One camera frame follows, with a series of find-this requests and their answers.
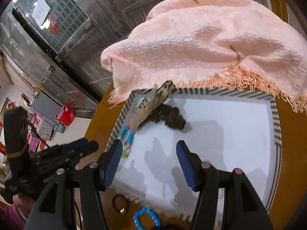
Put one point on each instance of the brown scrunchie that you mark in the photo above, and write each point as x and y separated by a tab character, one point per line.
171	117

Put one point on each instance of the red plastic container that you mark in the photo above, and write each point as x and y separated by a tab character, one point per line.
65	116

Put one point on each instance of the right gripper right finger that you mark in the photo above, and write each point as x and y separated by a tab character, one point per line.
191	166

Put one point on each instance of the leopard print bow scrunchie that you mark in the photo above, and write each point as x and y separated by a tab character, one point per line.
146	107

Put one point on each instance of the striped white tray box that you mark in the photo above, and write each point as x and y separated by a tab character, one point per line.
226	128

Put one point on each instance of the pink fringed blanket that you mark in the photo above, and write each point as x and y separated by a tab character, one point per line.
223	44

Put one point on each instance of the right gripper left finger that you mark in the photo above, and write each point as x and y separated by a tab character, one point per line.
108	163

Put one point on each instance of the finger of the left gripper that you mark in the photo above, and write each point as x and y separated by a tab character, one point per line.
83	149
69	147

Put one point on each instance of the right hand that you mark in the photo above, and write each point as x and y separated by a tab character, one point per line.
24	204

